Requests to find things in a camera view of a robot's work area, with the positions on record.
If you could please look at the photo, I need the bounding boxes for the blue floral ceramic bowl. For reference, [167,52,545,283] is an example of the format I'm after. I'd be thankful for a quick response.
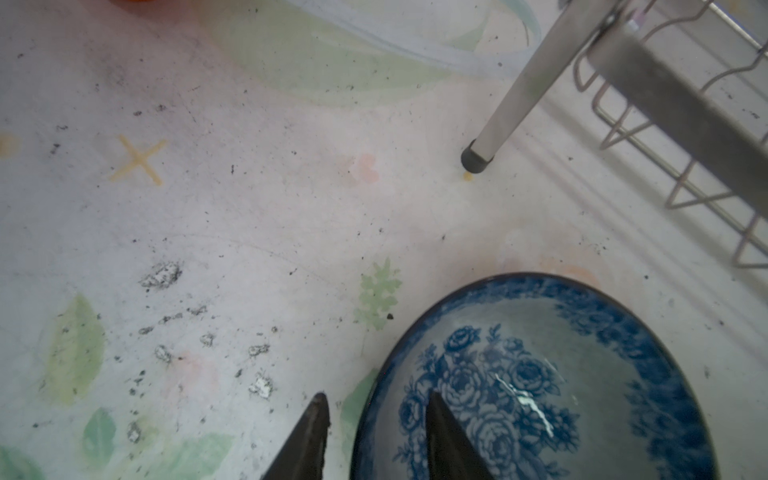
[350,272,720,479]

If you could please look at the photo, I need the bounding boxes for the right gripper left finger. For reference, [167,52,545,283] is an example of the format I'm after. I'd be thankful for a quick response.
[262,392,331,480]

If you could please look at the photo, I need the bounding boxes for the steel wire dish rack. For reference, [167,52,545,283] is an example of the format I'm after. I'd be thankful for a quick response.
[461,1,767,268]

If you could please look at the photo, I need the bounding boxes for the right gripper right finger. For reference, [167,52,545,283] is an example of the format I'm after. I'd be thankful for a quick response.
[425,391,494,480]

